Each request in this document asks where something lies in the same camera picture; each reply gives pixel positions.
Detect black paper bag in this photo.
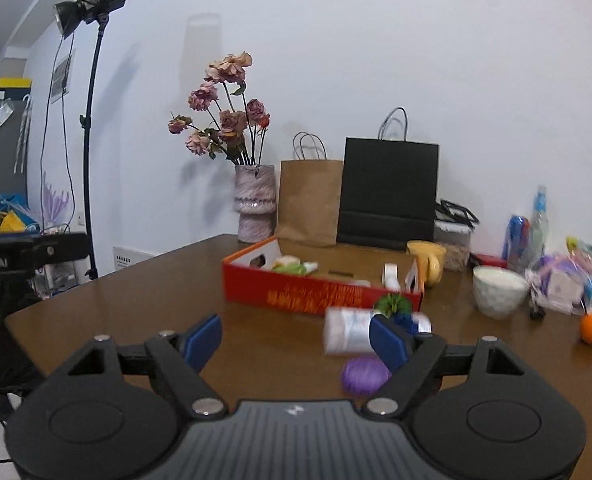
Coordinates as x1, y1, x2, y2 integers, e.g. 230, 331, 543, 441
337, 107, 440, 251

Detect purple plant decoration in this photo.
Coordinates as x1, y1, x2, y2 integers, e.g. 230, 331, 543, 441
41, 172, 72, 227

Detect clear container with black lid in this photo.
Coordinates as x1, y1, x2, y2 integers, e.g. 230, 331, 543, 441
434, 199, 479, 272

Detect pink speckled vase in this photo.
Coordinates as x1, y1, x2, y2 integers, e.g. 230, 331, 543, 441
233, 164, 277, 244

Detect white bottle with blue cap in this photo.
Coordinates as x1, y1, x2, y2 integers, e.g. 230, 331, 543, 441
323, 306, 434, 357

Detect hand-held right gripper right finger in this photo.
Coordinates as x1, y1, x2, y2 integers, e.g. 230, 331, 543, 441
363, 315, 522, 417

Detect colourful snack packet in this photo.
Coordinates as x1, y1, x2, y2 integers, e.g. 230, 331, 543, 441
566, 236, 592, 267

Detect white flat panel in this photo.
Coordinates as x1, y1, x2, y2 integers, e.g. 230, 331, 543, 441
112, 245, 155, 274

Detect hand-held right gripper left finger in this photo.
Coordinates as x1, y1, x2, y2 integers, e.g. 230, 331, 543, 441
65, 313, 227, 417

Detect white bowl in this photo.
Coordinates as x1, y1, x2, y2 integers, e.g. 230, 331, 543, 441
472, 266, 530, 319

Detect blue can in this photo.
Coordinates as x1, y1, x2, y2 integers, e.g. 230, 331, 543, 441
503, 215, 531, 262

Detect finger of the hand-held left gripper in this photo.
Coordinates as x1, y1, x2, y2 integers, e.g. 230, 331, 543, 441
0, 232, 90, 270

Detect blue and yellow bags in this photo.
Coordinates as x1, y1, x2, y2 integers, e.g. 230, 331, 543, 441
0, 192, 42, 234

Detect brown paper bag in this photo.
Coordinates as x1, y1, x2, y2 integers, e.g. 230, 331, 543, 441
275, 132, 345, 248

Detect purple and white pack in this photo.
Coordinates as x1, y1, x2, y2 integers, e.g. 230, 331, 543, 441
526, 252, 591, 316

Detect grey cabinet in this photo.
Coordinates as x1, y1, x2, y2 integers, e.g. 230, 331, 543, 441
0, 95, 30, 234

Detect wall poster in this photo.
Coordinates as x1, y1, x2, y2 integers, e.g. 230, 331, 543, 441
51, 49, 76, 104

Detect black light stand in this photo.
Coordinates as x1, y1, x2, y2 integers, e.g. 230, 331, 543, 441
79, 15, 108, 281

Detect dried pink roses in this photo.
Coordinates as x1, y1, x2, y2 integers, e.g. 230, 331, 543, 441
168, 51, 271, 167

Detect red cardboard box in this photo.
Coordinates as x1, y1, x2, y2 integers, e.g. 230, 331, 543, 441
221, 236, 425, 317

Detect purple mesh ball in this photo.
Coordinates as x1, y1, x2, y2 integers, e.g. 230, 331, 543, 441
341, 356, 393, 396

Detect green and white tube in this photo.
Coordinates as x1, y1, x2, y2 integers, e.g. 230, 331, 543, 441
271, 256, 321, 276

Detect dark red flat box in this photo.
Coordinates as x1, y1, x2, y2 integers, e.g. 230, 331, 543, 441
470, 252, 509, 269

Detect yellow cup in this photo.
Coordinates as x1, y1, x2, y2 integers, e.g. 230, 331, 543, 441
407, 240, 447, 288

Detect clear bottle with blue cap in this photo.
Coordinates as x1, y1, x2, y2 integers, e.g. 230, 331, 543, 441
516, 185, 549, 274

